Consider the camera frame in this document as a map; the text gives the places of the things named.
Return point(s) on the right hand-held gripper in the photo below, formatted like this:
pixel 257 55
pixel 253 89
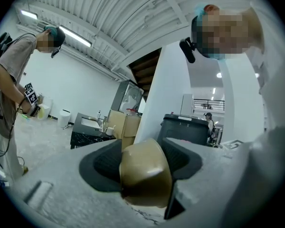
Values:
pixel 234 145

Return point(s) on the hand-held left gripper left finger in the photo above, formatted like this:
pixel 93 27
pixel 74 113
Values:
pixel 69 198

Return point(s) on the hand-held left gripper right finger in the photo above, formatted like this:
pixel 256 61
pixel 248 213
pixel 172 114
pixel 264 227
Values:
pixel 204 174

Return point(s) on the gold bowl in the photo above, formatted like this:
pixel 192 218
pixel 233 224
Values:
pixel 145 172

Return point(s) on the black metal railing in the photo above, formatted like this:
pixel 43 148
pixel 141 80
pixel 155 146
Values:
pixel 209 104

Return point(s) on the black lidded bin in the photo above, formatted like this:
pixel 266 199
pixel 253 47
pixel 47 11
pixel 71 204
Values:
pixel 183 129

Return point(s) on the black marble table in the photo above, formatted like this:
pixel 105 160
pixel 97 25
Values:
pixel 85 136

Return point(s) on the round ceiling lamp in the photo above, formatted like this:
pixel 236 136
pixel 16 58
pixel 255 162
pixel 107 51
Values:
pixel 219 75

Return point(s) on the white mug with spoon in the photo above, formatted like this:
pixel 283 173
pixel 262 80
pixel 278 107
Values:
pixel 108 131

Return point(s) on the white countertop basin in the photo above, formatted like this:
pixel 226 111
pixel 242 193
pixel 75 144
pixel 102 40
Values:
pixel 89 122

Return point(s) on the white waste bin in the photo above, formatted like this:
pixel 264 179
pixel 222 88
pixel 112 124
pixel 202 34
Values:
pixel 64 119

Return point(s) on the person's white t-shirt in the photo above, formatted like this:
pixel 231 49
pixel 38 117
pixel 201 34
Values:
pixel 275 68

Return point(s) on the tall cardboard box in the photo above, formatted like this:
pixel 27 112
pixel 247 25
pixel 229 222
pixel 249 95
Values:
pixel 123 129

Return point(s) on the soap dispenser bottle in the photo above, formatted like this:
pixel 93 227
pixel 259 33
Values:
pixel 99 115

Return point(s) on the clear container red lid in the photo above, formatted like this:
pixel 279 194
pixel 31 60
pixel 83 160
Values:
pixel 133 111

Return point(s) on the grey refrigerator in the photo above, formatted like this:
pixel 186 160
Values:
pixel 128 96

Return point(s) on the person's head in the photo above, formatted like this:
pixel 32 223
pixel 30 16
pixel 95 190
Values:
pixel 228 32

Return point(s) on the wooden staircase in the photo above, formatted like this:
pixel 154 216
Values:
pixel 145 72

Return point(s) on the long ceiling light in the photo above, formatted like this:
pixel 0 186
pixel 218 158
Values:
pixel 29 14
pixel 74 35

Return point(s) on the black head camera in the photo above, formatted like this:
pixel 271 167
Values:
pixel 187 50

